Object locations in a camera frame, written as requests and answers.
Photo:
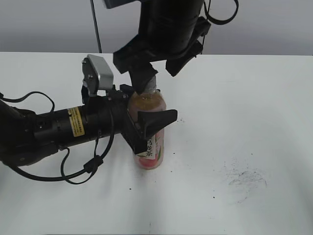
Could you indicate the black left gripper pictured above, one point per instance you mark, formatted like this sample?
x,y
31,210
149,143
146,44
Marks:
x,y
108,114

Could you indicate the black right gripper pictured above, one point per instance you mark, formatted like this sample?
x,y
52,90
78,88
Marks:
x,y
137,54

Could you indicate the peach oolong tea bottle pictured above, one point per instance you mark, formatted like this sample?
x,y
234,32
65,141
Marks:
x,y
151,101

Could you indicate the white bottle cap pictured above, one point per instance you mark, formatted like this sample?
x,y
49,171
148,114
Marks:
x,y
151,86

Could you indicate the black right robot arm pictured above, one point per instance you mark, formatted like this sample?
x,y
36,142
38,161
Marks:
x,y
168,31

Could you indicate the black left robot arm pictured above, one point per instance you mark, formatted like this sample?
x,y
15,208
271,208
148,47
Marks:
x,y
27,137

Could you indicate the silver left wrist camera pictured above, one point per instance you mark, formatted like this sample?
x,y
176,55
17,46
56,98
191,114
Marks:
x,y
97,74

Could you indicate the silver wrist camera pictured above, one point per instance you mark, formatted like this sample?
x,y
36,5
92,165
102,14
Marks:
x,y
110,4
97,74

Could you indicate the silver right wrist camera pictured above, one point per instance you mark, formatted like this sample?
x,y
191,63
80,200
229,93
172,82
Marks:
x,y
110,4

